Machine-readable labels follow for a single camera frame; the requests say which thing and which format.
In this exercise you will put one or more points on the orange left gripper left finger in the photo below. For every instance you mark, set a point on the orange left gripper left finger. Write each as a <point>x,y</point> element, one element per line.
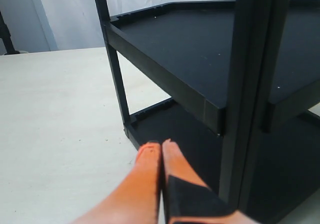
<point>136,199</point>

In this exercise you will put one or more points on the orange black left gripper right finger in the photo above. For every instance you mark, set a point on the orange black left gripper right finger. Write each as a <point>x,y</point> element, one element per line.
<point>189,199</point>

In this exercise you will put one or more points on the black two-tier shelf rack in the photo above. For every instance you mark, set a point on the black two-tier shelf rack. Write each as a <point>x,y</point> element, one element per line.
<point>232,82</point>

